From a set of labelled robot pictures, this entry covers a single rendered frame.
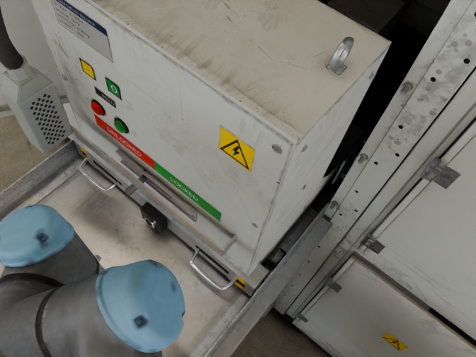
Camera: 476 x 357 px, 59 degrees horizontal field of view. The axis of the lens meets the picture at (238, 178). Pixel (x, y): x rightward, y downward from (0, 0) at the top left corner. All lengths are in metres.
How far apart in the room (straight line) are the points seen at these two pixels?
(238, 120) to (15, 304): 0.30
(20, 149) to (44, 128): 1.44
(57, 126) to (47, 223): 0.40
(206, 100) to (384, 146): 0.38
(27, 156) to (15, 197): 1.17
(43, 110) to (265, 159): 0.44
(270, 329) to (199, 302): 0.90
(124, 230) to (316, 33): 0.63
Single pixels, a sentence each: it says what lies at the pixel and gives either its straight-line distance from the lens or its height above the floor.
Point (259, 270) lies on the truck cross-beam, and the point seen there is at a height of 0.93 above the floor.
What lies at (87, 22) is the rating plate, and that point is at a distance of 0.66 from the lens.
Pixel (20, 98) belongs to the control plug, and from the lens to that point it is 0.78.
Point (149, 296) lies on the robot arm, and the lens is 0.36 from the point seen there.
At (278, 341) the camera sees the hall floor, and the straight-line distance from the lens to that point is 1.81.
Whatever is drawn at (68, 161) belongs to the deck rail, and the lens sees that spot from 1.12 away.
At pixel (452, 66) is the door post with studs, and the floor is 1.37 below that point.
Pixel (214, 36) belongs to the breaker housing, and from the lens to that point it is 0.56.
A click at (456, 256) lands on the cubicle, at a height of 1.05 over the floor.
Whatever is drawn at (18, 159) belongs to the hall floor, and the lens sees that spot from 2.25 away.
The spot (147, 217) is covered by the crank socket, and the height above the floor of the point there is 0.91.
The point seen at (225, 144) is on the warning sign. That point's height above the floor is 1.30.
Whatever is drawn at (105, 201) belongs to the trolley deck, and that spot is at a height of 0.85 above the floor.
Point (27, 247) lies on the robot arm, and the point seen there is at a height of 1.34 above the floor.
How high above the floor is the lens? 1.76
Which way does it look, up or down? 59 degrees down
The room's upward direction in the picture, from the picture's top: 10 degrees clockwise
